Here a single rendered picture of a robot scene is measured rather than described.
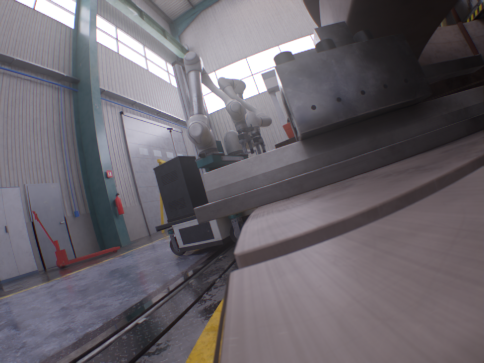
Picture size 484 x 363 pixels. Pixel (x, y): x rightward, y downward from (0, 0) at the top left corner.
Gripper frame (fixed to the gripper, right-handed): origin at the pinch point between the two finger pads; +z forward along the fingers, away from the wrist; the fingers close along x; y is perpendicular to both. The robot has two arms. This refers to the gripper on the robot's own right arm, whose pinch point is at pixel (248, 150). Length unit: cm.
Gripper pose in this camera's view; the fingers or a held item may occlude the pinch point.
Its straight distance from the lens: 189.3
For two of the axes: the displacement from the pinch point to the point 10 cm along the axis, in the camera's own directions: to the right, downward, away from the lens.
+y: -8.5, 2.9, 4.4
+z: 3.0, 9.5, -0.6
